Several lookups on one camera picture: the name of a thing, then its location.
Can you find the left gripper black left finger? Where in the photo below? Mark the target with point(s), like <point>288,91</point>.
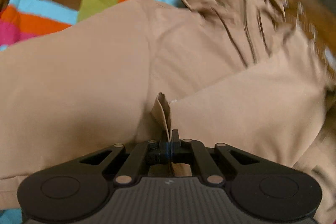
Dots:
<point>159,150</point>

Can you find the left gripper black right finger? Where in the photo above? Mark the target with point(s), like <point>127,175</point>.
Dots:
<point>179,150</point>

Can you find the beige hooded jacket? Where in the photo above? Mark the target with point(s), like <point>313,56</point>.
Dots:
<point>233,71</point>

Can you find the brown PF patterned duvet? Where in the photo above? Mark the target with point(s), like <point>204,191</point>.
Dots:
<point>318,23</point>

